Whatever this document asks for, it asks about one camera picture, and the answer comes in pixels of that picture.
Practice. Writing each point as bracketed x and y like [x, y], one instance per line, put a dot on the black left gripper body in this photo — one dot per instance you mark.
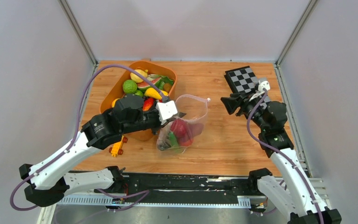
[151, 121]

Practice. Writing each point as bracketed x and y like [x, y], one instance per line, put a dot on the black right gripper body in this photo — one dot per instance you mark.
[246, 106]

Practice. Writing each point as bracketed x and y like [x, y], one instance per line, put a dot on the light green pepper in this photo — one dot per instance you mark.
[173, 142]

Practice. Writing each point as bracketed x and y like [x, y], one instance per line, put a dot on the clear zip top bag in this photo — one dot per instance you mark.
[197, 112]

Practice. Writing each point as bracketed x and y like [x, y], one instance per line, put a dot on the red apple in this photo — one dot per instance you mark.
[184, 142]

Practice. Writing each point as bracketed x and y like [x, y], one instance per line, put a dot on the purple sweet potato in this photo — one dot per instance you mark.
[196, 129]

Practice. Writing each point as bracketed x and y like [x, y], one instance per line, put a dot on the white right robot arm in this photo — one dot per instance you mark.
[298, 200]

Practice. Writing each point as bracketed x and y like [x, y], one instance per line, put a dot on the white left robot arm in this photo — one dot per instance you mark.
[52, 179]

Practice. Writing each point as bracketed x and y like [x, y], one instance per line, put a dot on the orange red mango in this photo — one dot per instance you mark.
[148, 104]

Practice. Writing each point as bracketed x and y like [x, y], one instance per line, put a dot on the black white checkerboard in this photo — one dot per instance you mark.
[242, 80]

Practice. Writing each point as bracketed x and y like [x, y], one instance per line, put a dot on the yellow corn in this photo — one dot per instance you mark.
[153, 93]

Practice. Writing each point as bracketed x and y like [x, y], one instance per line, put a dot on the green mango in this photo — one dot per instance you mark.
[139, 93]

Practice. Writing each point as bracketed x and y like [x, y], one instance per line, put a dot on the brown kiwi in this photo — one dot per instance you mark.
[167, 87]

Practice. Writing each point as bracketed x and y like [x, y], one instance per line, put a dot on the green lettuce leaf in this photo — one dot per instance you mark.
[159, 81]

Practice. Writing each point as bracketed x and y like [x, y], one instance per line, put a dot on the green lime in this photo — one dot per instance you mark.
[129, 87]

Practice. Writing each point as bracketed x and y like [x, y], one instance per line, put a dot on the yellow pear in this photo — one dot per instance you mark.
[114, 102]

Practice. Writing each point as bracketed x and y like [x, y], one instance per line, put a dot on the yellow lemon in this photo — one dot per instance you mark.
[138, 78]

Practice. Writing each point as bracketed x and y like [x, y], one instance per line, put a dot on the yellow toy car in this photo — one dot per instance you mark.
[117, 148]

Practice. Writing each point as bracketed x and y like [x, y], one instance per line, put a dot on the orange plastic basket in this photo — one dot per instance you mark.
[116, 90]

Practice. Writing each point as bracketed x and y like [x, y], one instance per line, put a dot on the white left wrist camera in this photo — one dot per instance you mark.
[166, 110]

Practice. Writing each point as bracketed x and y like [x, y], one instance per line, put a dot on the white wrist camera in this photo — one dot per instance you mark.
[263, 86]
[166, 110]

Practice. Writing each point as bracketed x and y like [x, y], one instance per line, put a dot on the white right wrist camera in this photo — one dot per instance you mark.
[263, 86]

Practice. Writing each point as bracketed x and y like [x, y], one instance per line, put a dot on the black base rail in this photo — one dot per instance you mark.
[177, 188]

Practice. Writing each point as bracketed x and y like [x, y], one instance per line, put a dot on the white slotted cable duct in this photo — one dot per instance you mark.
[100, 200]

